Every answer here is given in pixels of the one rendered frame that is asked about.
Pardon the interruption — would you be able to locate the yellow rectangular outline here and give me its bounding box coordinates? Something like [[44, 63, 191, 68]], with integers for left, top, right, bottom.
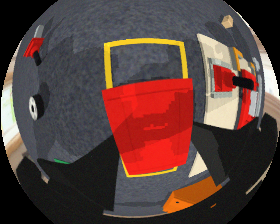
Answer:
[[104, 38, 187, 177]]

